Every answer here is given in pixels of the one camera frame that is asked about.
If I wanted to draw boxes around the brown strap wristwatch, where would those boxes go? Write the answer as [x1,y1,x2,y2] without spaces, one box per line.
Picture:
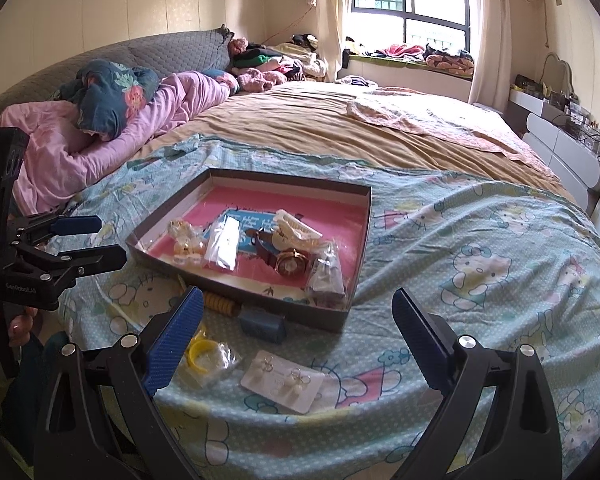
[244,227,317,278]

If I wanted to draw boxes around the yellow bangle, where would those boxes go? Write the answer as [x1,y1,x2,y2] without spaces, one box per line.
[182,325,243,389]

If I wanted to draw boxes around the cream curtain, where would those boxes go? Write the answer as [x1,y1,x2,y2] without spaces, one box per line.
[310,0,354,81]
[467,0,507,106]

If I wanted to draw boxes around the person's dark trouser leg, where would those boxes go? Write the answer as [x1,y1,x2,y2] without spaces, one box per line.
[15,332,71,413]

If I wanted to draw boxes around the earring card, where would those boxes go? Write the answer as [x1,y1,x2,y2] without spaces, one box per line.
[239,350,327,415]

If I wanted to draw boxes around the person's left hand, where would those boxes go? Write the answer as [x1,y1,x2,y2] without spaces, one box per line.
[7,306,39,348]

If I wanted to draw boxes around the clutter on low cabinet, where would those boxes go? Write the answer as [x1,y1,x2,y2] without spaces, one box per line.
[515,74,600,161]

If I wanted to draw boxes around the grey quilted headboard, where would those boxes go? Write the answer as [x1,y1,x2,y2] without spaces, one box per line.
[0,25,236,121]

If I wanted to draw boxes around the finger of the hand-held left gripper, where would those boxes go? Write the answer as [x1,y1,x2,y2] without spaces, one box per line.
[7,214,104,248]
[10,244,129,283]

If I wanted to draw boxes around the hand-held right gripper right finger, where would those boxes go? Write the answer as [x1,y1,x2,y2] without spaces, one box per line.
[391,288,564,480]

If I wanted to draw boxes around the grey and white low cabinet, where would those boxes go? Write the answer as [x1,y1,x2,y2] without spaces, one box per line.
[507,87,600,211]

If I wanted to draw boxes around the yellow ribbed hair tie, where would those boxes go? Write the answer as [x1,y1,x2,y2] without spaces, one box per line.
[202,292,241,317]

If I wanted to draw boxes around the shallow grey cardboard box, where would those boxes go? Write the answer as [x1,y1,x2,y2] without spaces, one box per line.
[126,168,373,333]

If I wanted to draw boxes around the vanity mirror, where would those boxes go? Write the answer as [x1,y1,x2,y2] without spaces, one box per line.
[542,52,577,99]

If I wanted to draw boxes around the cartoon cat printed bedsheet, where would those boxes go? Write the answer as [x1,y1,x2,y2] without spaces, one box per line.
[45,132,600,480]

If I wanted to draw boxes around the pile of clothes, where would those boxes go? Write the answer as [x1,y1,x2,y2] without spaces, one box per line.
[232,32,331,82]

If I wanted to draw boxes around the pink plush toy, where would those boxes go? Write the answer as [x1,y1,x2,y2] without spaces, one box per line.
[237,67,287,94]

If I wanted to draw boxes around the dark blue floral blanket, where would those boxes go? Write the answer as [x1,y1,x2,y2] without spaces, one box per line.
[60,59,161,138]

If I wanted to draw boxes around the tan bedsheet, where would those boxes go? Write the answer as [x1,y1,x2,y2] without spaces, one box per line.
[135,80,571,196]

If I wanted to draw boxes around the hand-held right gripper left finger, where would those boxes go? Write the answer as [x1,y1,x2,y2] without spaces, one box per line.
[35,287,206,480]

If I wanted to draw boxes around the white accessory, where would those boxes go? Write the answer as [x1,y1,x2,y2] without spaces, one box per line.
[204,219,242,272]

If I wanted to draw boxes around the pink quilt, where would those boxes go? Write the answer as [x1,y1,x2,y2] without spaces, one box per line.
[0,71,238,216]

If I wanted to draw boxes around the blankets on window seat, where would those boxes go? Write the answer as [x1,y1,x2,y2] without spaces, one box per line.
[340,37,476,79]

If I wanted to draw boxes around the small blue box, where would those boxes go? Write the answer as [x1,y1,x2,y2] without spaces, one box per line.
[239,307,287,345]

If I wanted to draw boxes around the pink checked blanket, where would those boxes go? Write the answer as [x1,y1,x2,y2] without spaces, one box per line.
[347,95,547,167]

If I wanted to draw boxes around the dark accessory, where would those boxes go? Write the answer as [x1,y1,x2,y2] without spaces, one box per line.
[305,241,355,309]

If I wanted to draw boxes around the cream hair claw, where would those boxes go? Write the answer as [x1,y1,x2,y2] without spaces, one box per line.
[272,209,323,251]

